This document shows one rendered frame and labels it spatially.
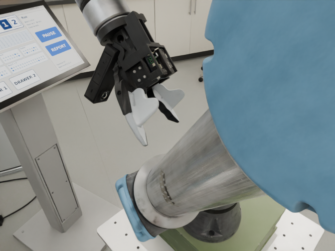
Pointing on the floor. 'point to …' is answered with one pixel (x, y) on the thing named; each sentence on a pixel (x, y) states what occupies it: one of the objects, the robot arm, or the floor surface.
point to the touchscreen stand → (53, 185)
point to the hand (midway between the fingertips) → (161, 135)
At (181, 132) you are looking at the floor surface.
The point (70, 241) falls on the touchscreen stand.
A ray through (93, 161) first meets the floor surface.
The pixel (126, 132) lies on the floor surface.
